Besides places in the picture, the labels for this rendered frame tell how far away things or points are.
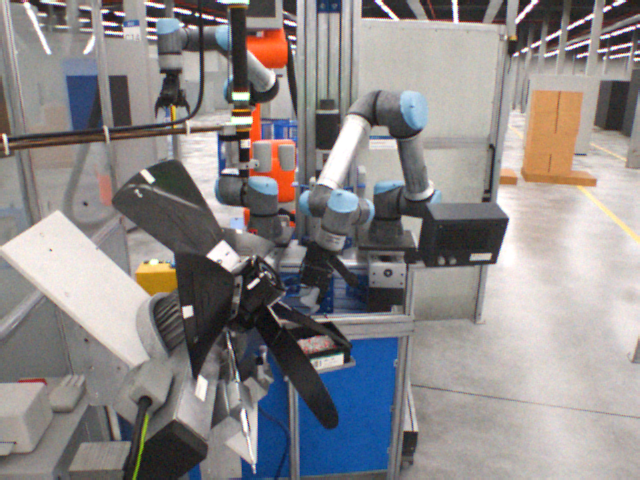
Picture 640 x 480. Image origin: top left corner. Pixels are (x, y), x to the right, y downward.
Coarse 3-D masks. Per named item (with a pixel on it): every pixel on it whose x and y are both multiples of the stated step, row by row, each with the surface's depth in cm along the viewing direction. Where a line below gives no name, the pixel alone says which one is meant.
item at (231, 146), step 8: (224, 128) 100; (232, 128) 101; (224, 136) 101; (232, 136) 101; (232, 144) 102; (232, 152) 102; (232, 160) 103; (256, 160) 108; (232, 168) 104; (240, 168) 104
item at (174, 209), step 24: (168, 168) 104; (120, 192) 93; (144, 192) 97; (168, 192) 101; (192, 192) 106; (144, 216) 96; (168, 216) 100; (192, 216) 103; (168, 240) 98; (192, 240) 101; (216, 240) 104
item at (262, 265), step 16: (256, 256) 107; (240, 272) 102; (256, 272) 101; (272, 272) 110; (256, 288) 101; (272, 288) 101; (240, 304) 102; (256, 304) 102; (272, 304) 105; (240, 320) 104
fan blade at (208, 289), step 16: (176, 256) 74; (192, 256) 78; (176, 272) 73; (192, 272) 77; (208, 272) 83; (224, 272) 89; (192, 288) 76; (208, 288) 82; (224, 288) 89; (192, 304) 76; (208, 304) 81; (224, 304) 89; (192, 320) 75; (208, 320) 81; (224, 320) 91; (208, 336) 82; (192, 352) 74; (208, 352) 83; (192, 368) 73
